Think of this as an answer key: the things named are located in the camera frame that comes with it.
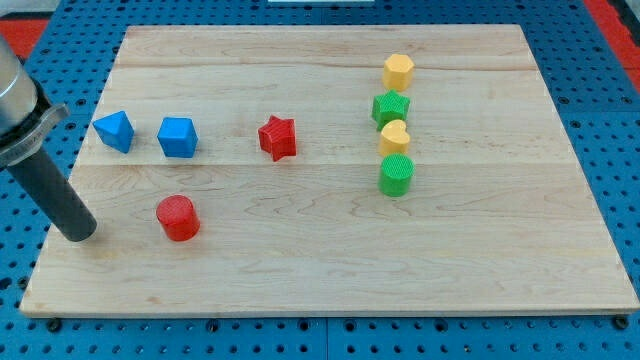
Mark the red star block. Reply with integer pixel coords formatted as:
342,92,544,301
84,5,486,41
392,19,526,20
258,115,297,162

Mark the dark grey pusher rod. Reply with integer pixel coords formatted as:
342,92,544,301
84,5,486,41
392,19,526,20
8,148,97,242

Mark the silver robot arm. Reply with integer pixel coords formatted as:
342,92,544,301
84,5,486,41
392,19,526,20
1,37,70,167

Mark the yellow hexagon block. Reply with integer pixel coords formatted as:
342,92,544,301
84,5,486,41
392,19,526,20
382,54,414,91

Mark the yellow heart block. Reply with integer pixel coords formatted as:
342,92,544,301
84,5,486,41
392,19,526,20
378,119,411,156

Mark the blue cube block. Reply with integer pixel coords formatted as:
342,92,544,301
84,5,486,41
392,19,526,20
157,117,198,158

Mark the blue triangle block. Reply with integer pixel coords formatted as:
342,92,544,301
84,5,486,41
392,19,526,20
93,111,134,154

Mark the wooden board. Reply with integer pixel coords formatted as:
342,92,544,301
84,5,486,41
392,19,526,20
20,24,639,318

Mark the red cylinder block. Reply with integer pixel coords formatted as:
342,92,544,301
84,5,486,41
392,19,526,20
156,194,200,242

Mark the green star block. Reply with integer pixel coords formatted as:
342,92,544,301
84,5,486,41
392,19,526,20
371,90,411,131

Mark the green cylinder block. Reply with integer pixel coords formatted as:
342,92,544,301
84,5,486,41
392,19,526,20
378,153,415,197

